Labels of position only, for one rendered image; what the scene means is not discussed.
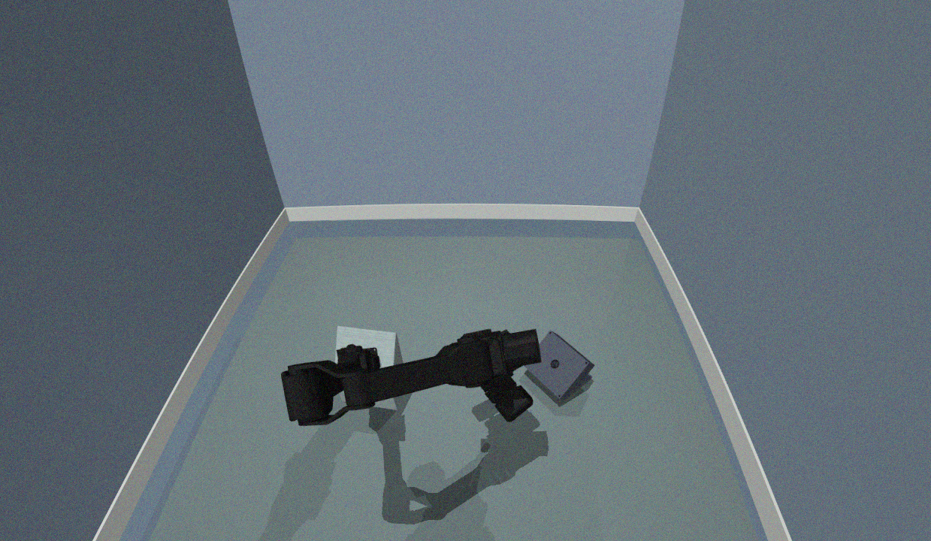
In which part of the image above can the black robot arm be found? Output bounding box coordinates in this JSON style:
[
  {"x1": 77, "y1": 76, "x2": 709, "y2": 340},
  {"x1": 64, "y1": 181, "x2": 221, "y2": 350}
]
[{"x1": 281, "y1": 329, "x2": 541, "y2": 426}]

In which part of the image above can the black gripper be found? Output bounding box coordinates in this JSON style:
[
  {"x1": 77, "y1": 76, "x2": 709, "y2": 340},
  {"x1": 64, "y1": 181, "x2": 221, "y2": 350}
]
[{"x1": 481, "y1": 377, "x2": 533, "y2": 422}]

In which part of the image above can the dark grey flat panel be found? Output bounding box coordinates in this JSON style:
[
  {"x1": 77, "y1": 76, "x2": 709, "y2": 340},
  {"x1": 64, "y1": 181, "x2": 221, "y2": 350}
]
[{"x1": 524, "y1": 331, "x2": 595, "y2": 400}]

